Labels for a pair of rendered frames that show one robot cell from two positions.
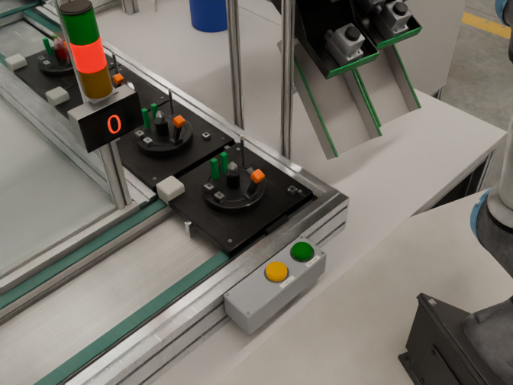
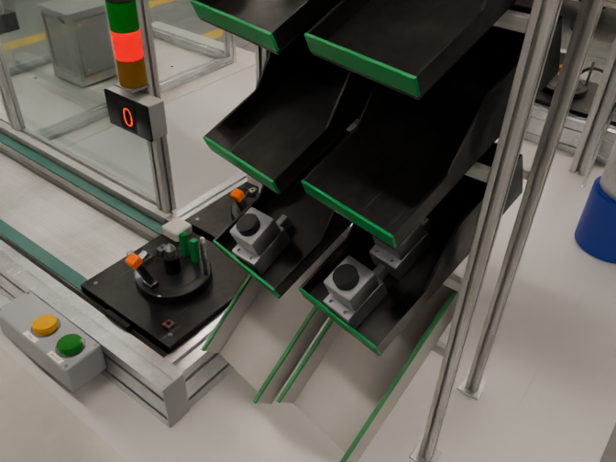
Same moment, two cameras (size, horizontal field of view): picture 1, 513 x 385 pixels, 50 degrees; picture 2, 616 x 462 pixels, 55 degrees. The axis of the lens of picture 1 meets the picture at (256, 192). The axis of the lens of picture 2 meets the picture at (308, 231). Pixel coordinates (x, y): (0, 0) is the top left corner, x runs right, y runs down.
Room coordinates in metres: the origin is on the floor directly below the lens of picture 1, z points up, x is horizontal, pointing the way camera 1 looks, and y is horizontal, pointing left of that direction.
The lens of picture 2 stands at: (0.92, -0.79, 1.72)
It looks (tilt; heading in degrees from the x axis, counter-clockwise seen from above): 38 degrees down; 78
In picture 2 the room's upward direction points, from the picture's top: 2 degrees clockwise
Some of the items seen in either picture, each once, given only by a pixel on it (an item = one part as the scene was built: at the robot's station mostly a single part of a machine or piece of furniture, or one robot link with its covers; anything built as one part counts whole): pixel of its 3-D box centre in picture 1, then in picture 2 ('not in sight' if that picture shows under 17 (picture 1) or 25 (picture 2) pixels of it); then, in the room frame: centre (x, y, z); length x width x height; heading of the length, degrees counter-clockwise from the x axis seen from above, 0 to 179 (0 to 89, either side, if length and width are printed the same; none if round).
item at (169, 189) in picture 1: (170, 190); (177, 232); (0.86, 0.19, 0.97); 0.05 x 0.05 x 0.04; 42
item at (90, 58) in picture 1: (88, 52); (127, 43); (0.81, 0.27, 1.33); 0.05 x 0.05 x 0.05
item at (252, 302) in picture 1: (276, 282); (49, 338); (0.63, -0.03, 0.93); 0.21 x 0.07 x 0.06; 132
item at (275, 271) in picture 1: (276, 272); (45, 325); (0.63, -0.03, 0.96); 0.04 x 0.04 x 0.02
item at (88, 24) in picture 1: (80, 24); (122, 14); (0.81, 0.27, 1.38); 0.05 x 0.05 x 0.05
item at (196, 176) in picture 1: (234, 194); (174, 281); (0.85, 0.05, 0.96); 0.24 x 0.24 x 0.02; 42
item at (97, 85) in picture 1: (95, 78); (131, 70); (0.81, 0.27, 1.28); 0.05 x 0.05 x 0.05
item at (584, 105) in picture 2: not in sight; (566, 76); (2.03, 0.73, 1.01); 0.24 x 0.24 x 0.13; 42
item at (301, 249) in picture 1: (301, 252); (70, 346); (0.68, -0.08, 0.96); 0.04 x 0.04 x 0.02
